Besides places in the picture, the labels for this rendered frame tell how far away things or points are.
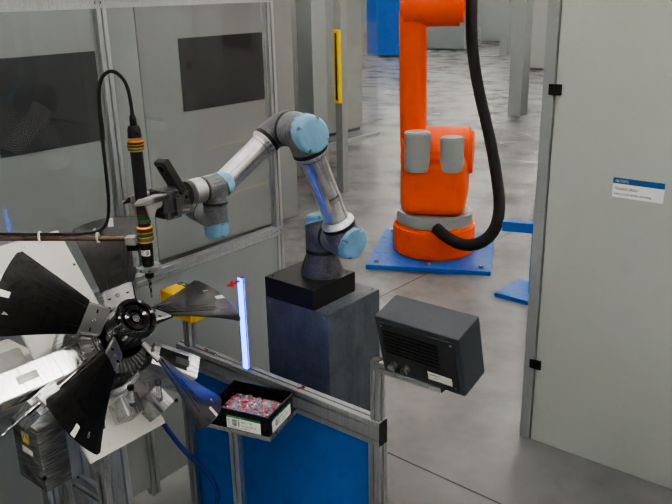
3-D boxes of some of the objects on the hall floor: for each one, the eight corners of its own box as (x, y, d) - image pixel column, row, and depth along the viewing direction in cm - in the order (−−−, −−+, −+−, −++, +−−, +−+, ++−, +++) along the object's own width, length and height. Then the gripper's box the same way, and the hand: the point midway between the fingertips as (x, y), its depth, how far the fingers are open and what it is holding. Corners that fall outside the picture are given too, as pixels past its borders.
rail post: (195, 539, 304) (177, 362, 278) (202, 533, 306) (186, 358, 281) (202, 543, 301) (185, 365, 276) (209, 537, 304) (193, 361, 279)
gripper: (204, 212, 219) (144, 230, 204) (177, 206, 226) (117, 223, 210) (201, 183, 216) (140, 199, 201) (175, 178, 223) (114, 193, 208)
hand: (132, 200), depth 206 cm, fingers closed on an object, 4 cm apart
